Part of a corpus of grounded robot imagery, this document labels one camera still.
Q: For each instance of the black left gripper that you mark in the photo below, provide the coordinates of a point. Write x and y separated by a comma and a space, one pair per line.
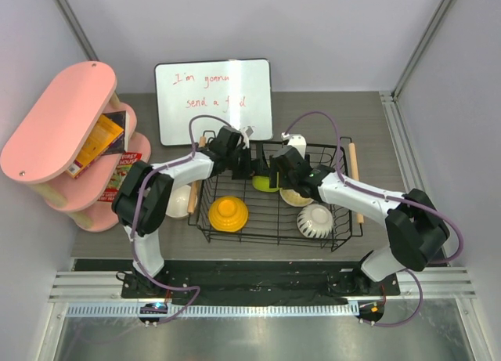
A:
257, 167

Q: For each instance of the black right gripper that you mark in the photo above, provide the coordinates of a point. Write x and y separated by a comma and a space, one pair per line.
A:
274, 170

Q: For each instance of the green square bowl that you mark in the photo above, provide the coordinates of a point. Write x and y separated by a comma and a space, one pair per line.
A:
262, 184

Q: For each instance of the black wire dish rack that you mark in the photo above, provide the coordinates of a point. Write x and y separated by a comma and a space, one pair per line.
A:
271, 220

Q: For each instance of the beige floral ceramic bowl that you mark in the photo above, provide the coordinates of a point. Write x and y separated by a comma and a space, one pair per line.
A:
178, 202

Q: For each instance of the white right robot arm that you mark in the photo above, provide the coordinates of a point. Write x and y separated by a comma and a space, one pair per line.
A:
415, 230

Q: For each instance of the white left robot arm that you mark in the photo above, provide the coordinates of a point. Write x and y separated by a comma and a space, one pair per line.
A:
142, 200

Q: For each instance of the yellow dotted white bowl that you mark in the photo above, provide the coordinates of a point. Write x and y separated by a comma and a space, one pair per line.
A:
294, 199

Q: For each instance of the orange yellow ribbed bowl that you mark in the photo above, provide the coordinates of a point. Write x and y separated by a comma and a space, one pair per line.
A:
228, 214

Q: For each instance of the white striped bowl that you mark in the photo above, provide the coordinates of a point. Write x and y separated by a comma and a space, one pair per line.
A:
315, 221

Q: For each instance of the whiteboard with red writing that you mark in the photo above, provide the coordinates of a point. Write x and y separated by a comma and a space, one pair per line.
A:
237, 91

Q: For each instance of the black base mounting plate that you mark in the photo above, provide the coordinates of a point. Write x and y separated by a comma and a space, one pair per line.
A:
271, 282

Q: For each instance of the red storey house book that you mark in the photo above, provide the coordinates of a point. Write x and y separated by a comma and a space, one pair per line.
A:
119, 175

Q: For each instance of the yellow orange book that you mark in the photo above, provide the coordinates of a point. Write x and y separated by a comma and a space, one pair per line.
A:
104, 133

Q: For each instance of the pink three-tier shelf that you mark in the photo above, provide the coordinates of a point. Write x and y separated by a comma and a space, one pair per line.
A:
48, 139

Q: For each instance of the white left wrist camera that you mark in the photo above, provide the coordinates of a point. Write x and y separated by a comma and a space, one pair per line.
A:
246, 133

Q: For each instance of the white slotted cable duct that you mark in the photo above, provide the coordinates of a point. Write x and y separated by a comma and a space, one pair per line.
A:
155, 309

